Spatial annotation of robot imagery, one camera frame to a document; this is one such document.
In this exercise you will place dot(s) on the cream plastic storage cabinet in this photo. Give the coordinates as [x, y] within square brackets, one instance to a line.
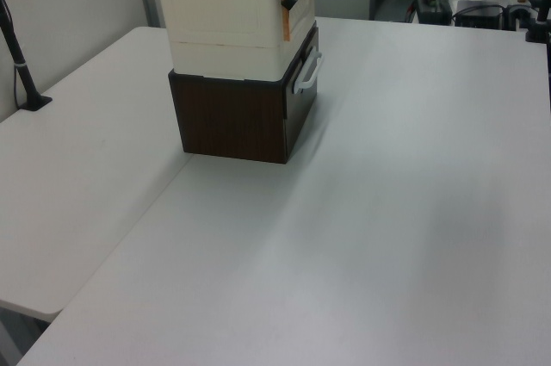
[215, 17]

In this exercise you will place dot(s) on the dark drawer front panel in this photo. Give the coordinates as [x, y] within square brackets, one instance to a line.
[301, 103]

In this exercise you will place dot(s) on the dark brown wooden drawer box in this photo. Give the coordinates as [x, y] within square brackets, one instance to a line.
[228, 120]

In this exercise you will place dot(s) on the black electronics box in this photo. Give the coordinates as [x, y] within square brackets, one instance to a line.
[478, 15]

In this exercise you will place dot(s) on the black clamp mount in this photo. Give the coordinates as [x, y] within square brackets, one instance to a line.
[518, 13]

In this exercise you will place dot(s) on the black camera stand pole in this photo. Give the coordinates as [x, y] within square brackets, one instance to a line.
[19, 60]

